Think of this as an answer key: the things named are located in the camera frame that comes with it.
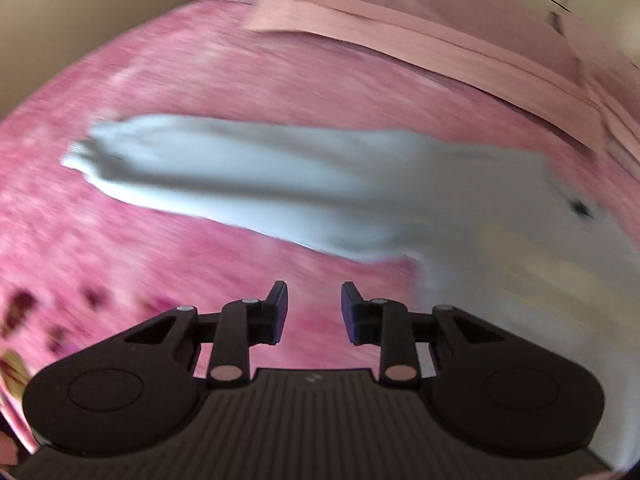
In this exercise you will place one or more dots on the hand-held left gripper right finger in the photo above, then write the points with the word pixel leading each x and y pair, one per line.
pixel 352 310

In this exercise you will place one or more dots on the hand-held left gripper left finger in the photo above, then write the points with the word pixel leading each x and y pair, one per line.
pixel 277 310

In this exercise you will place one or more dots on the light blue sweatshirt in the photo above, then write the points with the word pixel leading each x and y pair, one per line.
pixel 300 185

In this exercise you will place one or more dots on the pink floral bedspread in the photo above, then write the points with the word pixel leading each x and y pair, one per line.
pixel 250 75

